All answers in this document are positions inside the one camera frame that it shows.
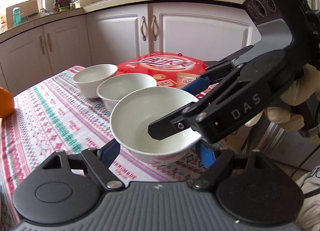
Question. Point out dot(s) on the right gloved hand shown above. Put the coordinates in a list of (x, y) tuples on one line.
[(296, 94)]

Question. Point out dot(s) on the white kitchen cabinets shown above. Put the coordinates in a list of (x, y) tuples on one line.
[(202, 31)]

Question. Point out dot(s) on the green cup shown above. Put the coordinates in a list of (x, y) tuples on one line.
[(16, 16)]

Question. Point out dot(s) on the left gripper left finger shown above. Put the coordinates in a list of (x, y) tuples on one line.
[(96, 162)]

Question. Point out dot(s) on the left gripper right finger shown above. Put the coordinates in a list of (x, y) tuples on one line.
[(223, 170)]

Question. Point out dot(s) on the orange tangerine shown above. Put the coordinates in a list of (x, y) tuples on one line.
[(7, 105)]

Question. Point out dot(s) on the person's beige jacket sleeve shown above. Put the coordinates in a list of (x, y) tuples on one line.
[(308, 218)]

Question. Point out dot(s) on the patterned embroidered tablecloth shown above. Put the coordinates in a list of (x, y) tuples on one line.
[(52, 115)]

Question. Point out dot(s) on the white bowl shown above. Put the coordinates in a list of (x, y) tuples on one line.
[(112, 90), (88, 79), (142, 123)]

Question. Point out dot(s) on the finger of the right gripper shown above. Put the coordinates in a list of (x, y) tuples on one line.
[(169, 125), (205, 81)]

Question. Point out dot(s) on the red biscuit box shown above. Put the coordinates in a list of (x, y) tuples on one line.
[(169, 70)]

